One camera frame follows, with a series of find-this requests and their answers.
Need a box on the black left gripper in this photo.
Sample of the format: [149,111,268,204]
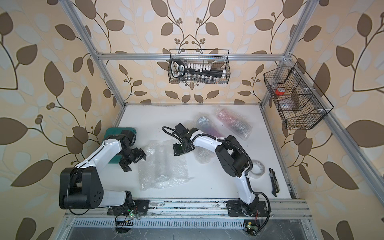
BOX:
[118,147,147,171]

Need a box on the purple vase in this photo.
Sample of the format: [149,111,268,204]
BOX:
[196,115,224,137]

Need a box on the clear bubble wrap sheet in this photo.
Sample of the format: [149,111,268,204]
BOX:
[138,140,192,191]

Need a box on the clear ribbed glass vase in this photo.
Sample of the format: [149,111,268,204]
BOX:
[154,145,173,183]

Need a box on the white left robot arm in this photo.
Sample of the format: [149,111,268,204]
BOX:
[59,130,147,210]

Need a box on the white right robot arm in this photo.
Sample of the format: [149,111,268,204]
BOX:
[173,133,259,216]

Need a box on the pink vase in bubble wrap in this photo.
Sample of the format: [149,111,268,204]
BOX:
[217,109,253,141]

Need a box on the green tool case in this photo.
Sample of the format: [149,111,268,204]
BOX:
[104,127,137,164]

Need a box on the black socket set holder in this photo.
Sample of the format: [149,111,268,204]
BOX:
[169,59,227,79]

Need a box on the white tape roll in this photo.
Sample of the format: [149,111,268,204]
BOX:
[248,160,266,179]

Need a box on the black utility knife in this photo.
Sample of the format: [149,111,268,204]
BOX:
[269,168,280,197]

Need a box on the red tape roll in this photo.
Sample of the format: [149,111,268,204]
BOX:
[275,87,286,96]

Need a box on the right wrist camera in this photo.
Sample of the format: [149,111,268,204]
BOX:
[173,123,199,142]

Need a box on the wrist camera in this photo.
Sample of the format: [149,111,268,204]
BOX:
[173,123,199,142]
[118,130,136,150]

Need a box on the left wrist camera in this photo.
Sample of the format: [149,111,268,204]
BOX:
[118,130,136,150]

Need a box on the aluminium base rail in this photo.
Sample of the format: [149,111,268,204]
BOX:
[64,197,314,229]

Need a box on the back wire basket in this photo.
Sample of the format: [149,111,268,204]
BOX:
[168,48,231,85]

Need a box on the wire basket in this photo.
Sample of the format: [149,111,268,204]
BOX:
[168,48,231,85]
[264,62,334,130]

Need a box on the black corrugated cable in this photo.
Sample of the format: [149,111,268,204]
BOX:
[161,125,272,233]

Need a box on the right wire basket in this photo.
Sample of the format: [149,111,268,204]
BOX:
[264,62,334,130]

